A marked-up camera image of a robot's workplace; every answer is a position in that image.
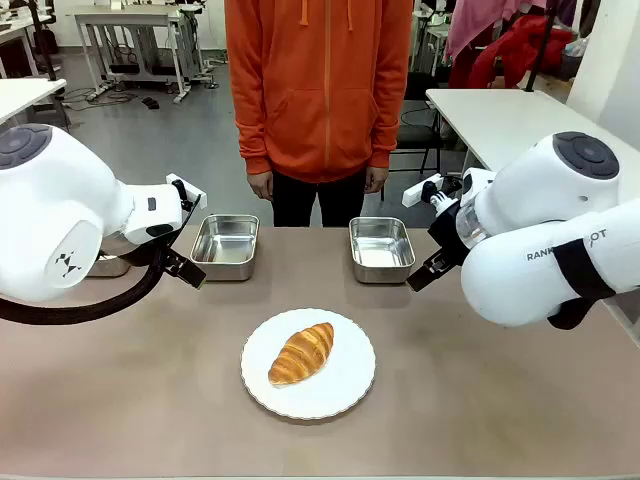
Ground orange hoodie torso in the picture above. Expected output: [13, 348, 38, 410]
[224, 0, 416, 184]

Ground black stand pole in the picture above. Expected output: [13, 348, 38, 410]
[28, 0, 59, 84]
[523, 0, 557, 94]

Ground person's left hand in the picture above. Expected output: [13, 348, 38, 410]
[363, 166, 389, 195]

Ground white table with pole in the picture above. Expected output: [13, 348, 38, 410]
[0, 77, 68, 127]

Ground orange sleeved right forearm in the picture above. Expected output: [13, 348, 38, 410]
[228, 59, 275, 175]

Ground white scalloped plate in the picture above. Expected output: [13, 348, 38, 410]
[240, 307, 377, 421]

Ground pink cloth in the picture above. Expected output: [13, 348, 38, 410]
[445, 0, 552, 62]

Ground orange sleeved left forearm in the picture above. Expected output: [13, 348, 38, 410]
[366, 59, 412, 170]

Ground rectangular steel container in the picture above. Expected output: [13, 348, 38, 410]
[87, 248, 134, 279]
[348, 216, 417, 285]
[189, 214, 261, 282]

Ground red jacket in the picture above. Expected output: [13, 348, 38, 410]
[448, 17, 575, 91]

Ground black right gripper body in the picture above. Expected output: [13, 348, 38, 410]
[428, 202, 471, 261]

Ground black office chair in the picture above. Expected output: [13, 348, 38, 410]
[385, 72, 445, 201]

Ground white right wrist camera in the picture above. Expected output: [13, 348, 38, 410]
[402, 173, 462, 208]

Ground white desk with legs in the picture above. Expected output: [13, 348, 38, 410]
[73, 3, 207, 105]

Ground black trousers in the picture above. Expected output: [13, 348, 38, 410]
[272, 168, 369, 229]

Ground floor cables with power strip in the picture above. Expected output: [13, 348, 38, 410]
[63, 82, 147, 112]

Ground person's right hand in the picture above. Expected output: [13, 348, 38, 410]
[248, 168, 275, 201]

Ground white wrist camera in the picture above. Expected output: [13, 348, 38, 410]
[165, 172, 208, 210]
[402, 173, 462, 208]

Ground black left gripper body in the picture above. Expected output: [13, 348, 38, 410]
[162, 193, 203, 254]

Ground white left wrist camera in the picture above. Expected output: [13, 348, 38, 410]
[165, 172, 208, 210]

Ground golden croissant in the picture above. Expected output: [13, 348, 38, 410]
[267, 321, 335, 386]

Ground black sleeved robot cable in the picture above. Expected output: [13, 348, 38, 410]
[0, 193, 207, 327]

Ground black arm strap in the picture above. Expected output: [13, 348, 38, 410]
[547, 238, 632, 331]

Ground white side table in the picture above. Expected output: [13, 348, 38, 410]
[425, 88, 592, 174]

